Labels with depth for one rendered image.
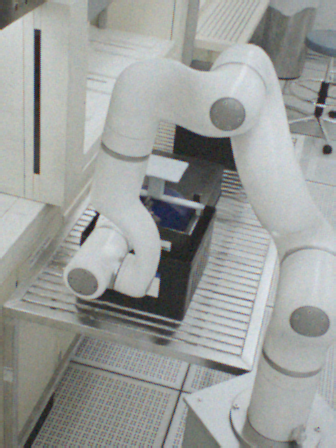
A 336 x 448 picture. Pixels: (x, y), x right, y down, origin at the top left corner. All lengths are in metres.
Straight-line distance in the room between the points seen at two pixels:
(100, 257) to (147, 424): 1.27
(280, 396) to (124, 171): 0.53
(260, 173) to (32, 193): 0.89
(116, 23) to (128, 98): 2.10
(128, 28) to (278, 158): 2.14
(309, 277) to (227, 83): 0.37
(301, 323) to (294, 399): 0.24
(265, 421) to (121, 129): 0.66
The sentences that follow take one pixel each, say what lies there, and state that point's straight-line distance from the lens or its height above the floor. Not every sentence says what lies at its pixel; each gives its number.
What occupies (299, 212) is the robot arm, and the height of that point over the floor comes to 1.28.
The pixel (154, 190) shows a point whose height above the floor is 1.03.
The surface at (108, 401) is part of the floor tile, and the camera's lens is 2.61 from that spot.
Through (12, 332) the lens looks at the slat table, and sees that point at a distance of 1.82.
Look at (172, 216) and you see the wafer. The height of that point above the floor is 0.95.
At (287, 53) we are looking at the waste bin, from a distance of 5.41.
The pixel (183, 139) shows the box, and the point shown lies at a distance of 2.43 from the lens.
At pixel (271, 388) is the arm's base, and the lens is 1.45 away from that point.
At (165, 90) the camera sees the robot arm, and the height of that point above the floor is 1.46.
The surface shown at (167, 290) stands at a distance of 1.72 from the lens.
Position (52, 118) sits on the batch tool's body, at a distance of 1.83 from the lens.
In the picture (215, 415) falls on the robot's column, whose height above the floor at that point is 0.76.
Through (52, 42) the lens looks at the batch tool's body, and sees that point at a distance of 1.76.
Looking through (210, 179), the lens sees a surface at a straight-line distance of 2.16.
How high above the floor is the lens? 1.89
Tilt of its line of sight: 32 degrees down
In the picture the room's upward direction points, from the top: 7 degrees clockwise
